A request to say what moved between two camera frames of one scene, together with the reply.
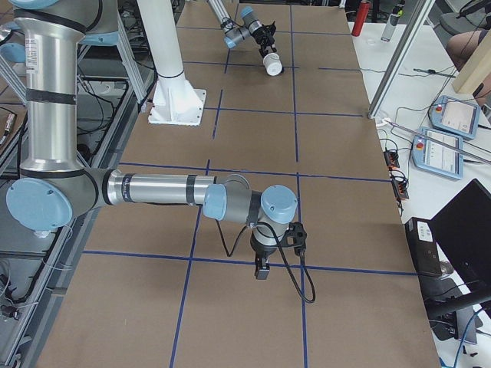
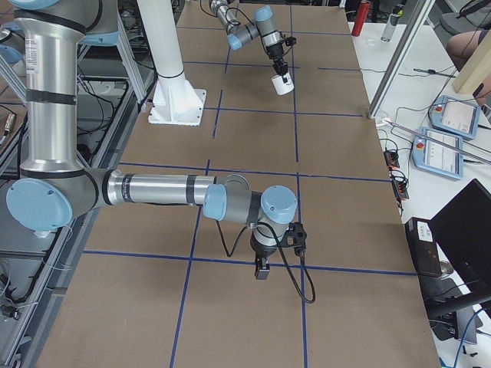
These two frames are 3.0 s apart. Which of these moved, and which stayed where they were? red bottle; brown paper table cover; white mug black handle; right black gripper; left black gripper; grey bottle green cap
Moved: white mug black handle; left black gripper
Stayed: right black gripper; grey bottle green cap; brown paper table cover; red bottle
